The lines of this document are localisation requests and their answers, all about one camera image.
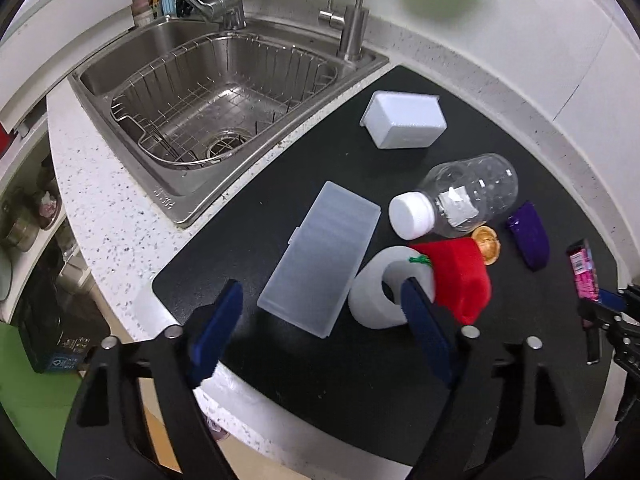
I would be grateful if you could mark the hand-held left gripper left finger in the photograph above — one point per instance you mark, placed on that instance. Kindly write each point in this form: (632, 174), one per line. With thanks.
(217, 330)

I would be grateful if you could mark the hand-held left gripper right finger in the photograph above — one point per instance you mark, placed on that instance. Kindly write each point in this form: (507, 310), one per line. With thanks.
(427, 330)

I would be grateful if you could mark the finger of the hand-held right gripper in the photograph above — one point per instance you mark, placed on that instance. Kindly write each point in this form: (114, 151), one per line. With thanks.
(592, 345)
(609, 297)

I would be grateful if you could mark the pink snack packet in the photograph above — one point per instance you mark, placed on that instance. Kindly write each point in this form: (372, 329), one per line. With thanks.
(582, 270)

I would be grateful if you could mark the white tape roll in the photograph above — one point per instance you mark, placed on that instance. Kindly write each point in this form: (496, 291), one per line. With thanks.
(367, 290)

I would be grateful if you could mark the purple wrapper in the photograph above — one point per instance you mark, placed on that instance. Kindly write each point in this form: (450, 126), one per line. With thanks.
(529, 235)

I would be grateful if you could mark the translucent ribbed plastic box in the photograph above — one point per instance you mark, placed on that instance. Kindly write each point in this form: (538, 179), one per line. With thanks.
(320, 265)

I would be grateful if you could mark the clear bottle with white cap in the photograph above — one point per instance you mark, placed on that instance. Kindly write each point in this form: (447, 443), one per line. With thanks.
(475, 185)

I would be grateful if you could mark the black trash bin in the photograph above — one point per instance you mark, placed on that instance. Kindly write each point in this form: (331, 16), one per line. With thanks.
(55, 320)

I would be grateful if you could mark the white plastic container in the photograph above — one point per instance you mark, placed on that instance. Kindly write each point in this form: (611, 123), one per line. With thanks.
(402, 120)

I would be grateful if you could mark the black counter mat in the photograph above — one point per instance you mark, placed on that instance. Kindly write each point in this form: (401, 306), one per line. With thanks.
(320, 370)

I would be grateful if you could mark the stainless steel sink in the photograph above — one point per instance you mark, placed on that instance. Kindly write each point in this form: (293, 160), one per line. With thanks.
(165, 190)

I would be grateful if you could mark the sink drain strainer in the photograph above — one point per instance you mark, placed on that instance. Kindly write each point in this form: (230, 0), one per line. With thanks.
(227, 145)

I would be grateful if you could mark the small bowl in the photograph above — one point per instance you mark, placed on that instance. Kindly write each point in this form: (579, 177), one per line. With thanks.
(49, 206)

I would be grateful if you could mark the metal pot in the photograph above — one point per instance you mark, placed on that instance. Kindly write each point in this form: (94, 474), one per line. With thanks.
(20, 230)

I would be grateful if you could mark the brushed steel drinking faucet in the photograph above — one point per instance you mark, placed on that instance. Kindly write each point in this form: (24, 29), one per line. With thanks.
(352, 25)

